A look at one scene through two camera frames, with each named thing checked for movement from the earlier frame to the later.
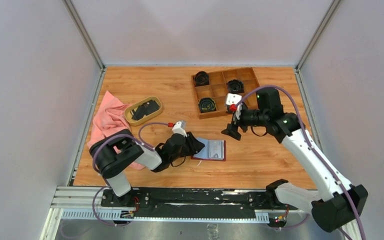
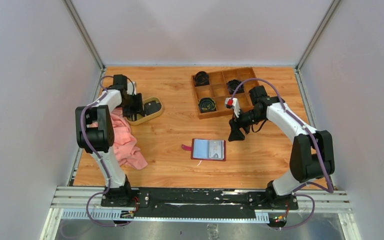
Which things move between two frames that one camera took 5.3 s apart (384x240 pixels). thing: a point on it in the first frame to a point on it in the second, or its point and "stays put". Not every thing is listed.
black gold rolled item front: (207, 104) stays put
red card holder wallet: (213, 150) stays put
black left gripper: (194, 145) to (137, 109)
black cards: (144, 109) stays put
